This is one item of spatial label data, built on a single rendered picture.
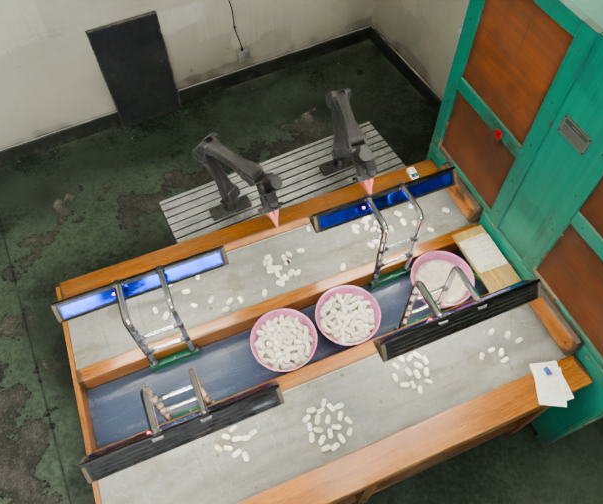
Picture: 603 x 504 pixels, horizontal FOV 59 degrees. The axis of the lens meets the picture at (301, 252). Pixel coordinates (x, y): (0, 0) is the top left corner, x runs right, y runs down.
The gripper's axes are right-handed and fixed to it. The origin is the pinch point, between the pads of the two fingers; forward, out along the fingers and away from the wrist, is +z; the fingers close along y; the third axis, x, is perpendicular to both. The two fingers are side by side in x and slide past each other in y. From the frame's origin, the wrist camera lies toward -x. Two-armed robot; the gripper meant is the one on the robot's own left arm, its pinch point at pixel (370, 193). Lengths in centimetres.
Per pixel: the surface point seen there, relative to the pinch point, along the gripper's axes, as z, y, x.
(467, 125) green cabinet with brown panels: -16.2, 43.5, -18.4
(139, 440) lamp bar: 40, -115, -67
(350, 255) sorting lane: 22.6, -18.0, -3.7
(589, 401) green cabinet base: 99, 43, -56
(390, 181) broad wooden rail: -1.1, 16.4, 13.1
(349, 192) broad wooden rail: -2.3, -4.4, 14.0
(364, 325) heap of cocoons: 47, -27, -25
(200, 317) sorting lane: 25, -88, -6
